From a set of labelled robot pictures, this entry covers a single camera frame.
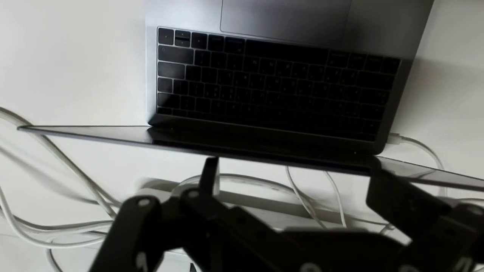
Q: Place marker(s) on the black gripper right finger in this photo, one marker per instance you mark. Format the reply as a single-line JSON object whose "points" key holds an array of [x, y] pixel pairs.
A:
{"points": [[443, 238]]}

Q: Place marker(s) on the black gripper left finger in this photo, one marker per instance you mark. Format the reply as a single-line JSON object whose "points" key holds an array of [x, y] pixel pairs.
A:
{"points": [[216, 238]]}

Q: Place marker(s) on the grey laptop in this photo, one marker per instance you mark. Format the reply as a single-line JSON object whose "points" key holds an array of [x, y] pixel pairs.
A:
{"points": [[310, 84]]}

